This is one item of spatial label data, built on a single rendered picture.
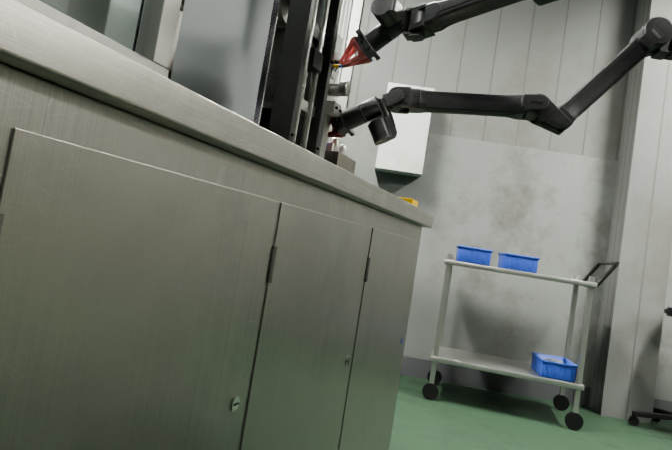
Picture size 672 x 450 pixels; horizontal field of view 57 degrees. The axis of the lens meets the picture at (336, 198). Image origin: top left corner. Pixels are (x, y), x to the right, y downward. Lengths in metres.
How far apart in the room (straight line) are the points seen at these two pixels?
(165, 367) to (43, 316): 0.21
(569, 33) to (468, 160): 1.11
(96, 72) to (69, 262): 0.17
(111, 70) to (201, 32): 0.95
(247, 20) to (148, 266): 0.88
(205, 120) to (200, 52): 0.82
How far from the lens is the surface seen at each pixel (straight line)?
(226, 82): 1.44
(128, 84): 0.59
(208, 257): 0.78
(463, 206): 4.15
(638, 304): 4.24
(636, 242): 4.23
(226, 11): 1.50
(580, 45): 4.56
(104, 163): 0.61
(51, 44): 0.53
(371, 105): 1.70
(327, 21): 1.45
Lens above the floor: 0.76
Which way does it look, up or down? 4 degrees up
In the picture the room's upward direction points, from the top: 9 degrees clockwise
